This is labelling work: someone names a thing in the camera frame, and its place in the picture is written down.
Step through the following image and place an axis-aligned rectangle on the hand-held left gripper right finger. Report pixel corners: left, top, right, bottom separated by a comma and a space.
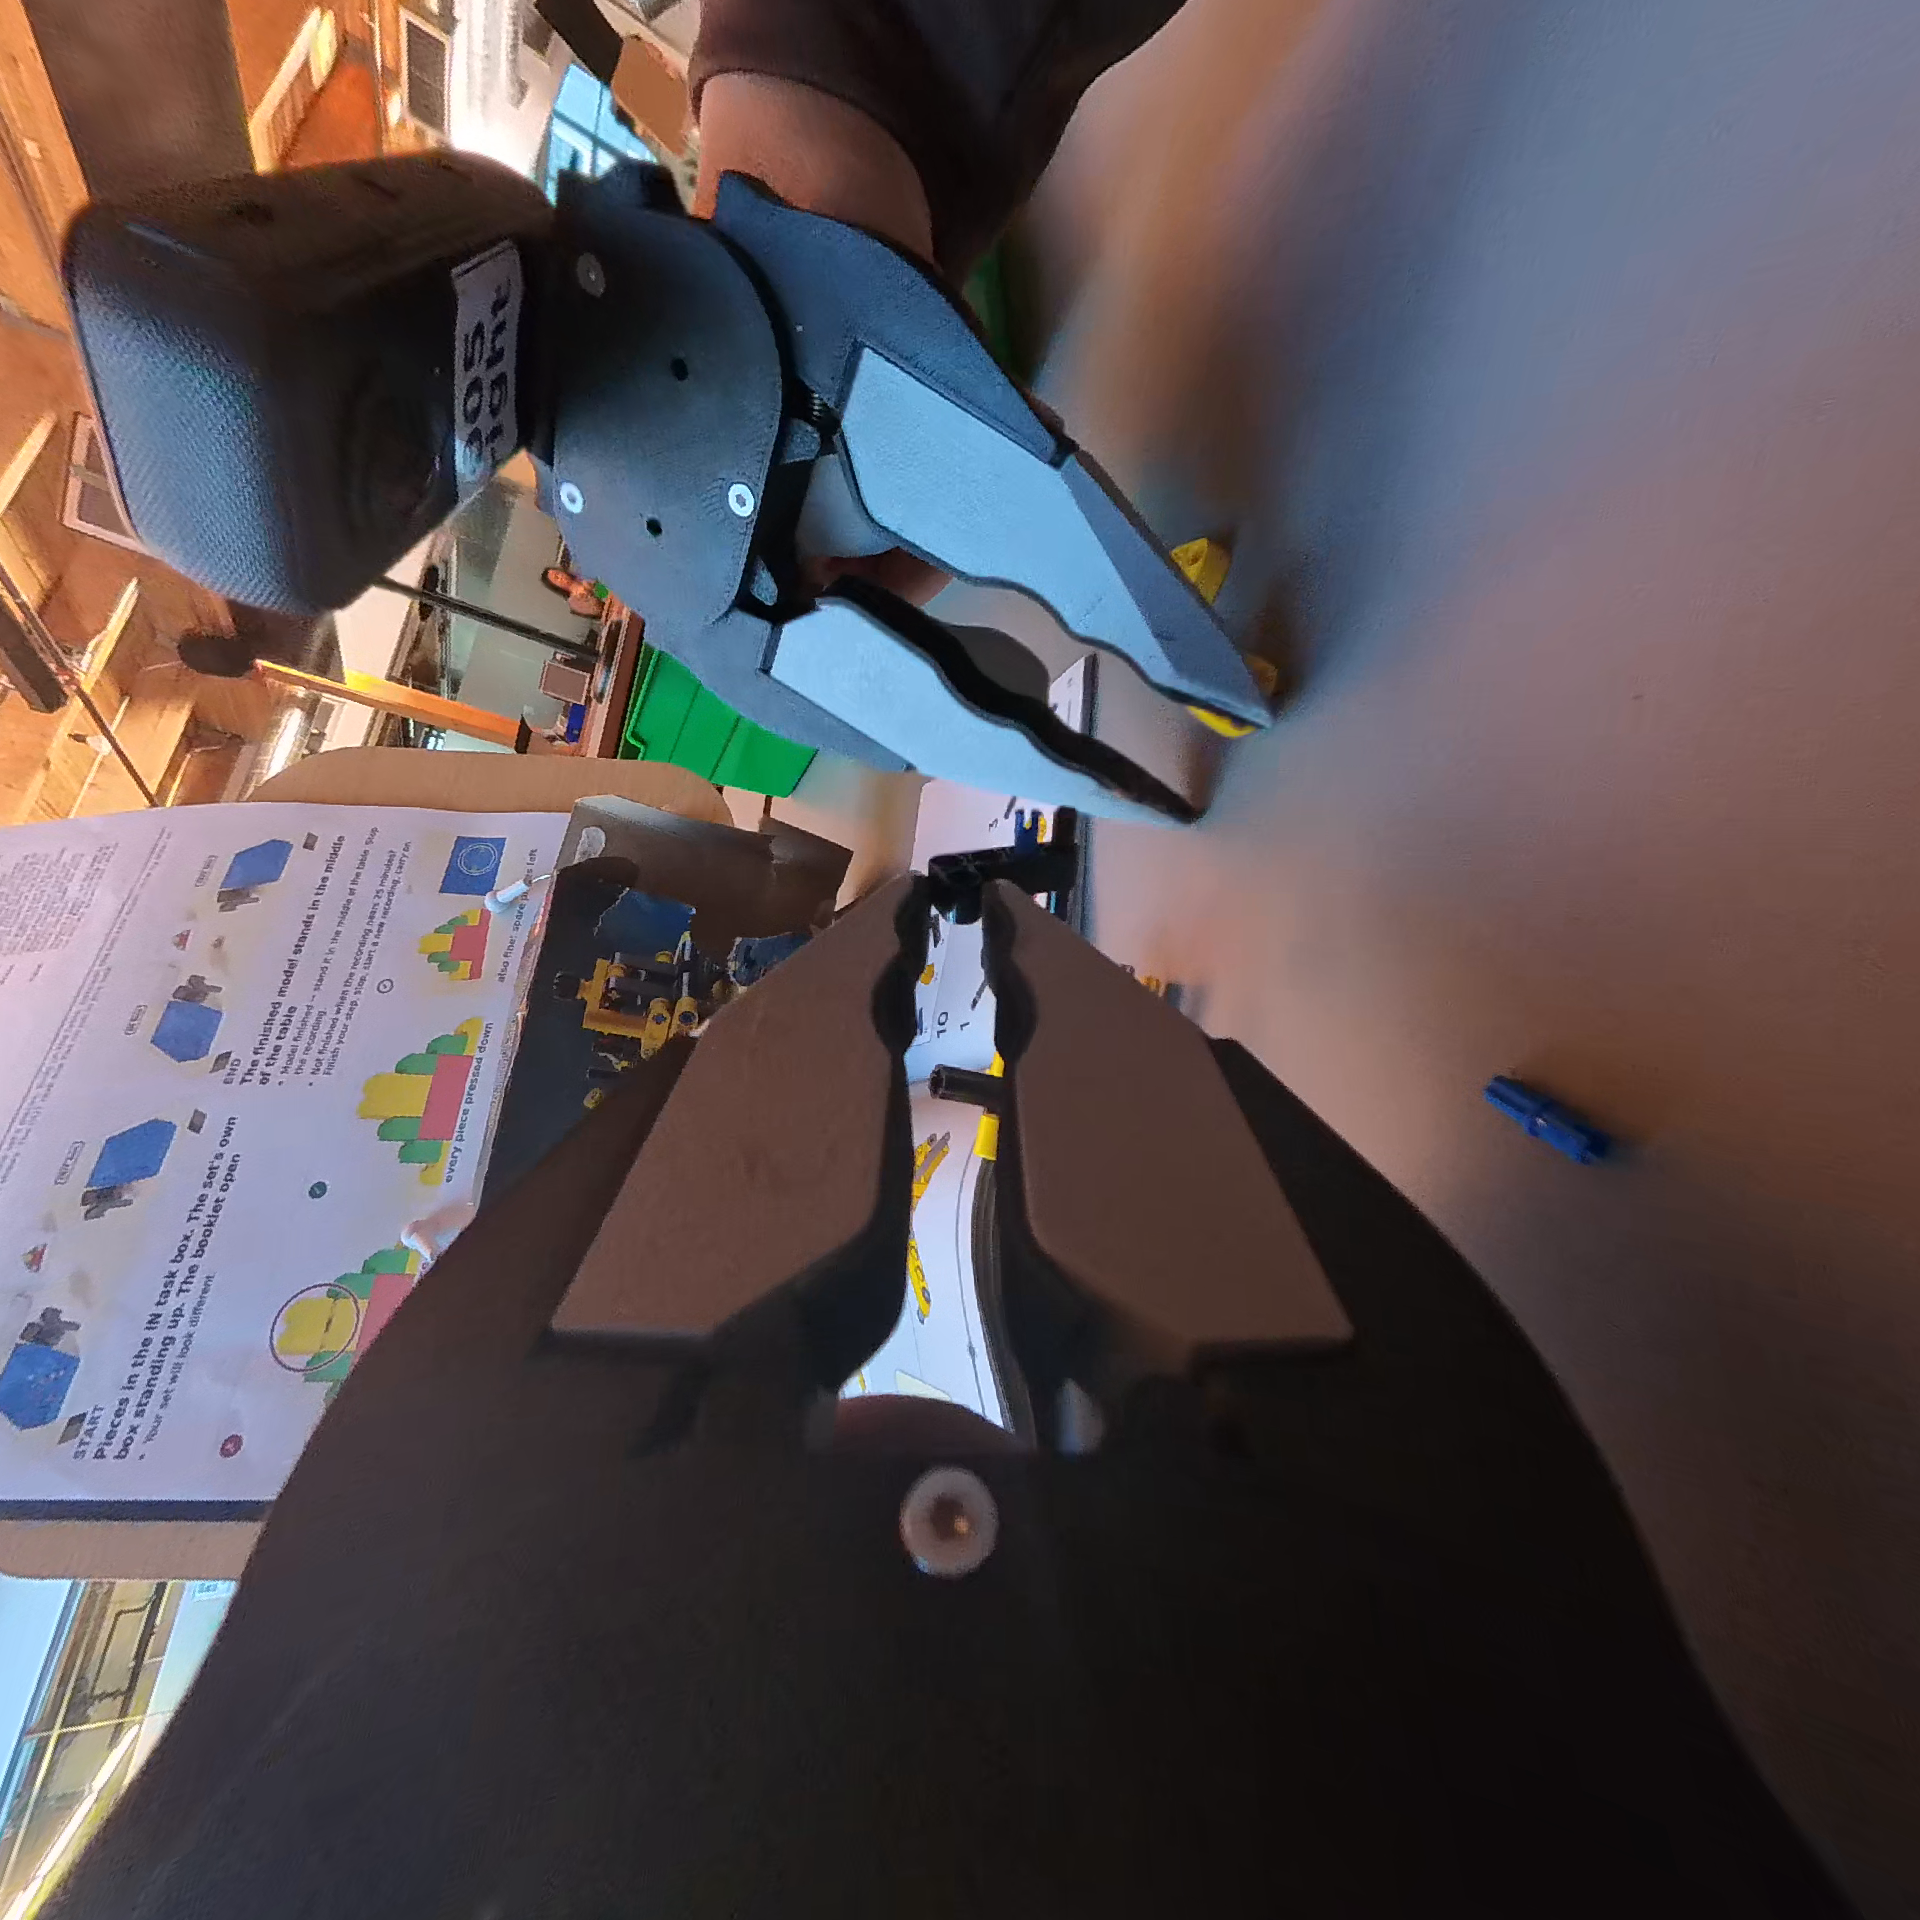
978, 875, 1355, 1448

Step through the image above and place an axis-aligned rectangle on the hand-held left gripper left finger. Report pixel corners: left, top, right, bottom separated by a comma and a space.
547, 872, 943, 1413

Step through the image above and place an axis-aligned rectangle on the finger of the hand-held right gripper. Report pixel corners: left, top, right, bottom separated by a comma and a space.
814, 344, 1278, 731
759, 582, 1210, 830

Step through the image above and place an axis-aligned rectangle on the black angled lego beam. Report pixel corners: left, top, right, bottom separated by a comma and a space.
922, 808, 1086, 922

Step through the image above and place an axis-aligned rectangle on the person's right forearm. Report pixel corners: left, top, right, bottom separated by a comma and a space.
687, 0, 1191, 288

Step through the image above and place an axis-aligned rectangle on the dark lego box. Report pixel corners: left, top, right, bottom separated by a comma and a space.
479, 796, 858, 1203

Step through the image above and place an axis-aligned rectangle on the blue lego pin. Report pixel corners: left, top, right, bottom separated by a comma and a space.
1480, 1072, 1613, 1167

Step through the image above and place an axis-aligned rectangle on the person's right hand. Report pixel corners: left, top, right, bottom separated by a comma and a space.
692, 71, 942, 284

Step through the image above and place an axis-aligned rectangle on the green plastic bin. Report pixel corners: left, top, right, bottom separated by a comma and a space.
614, 642, 824, 798

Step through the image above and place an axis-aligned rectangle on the white instruction booklet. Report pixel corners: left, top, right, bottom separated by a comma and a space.
831, 651, 1104, 1434

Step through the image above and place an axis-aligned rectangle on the printed instruction sheet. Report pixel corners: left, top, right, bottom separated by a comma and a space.
0, 802, 575, 1507

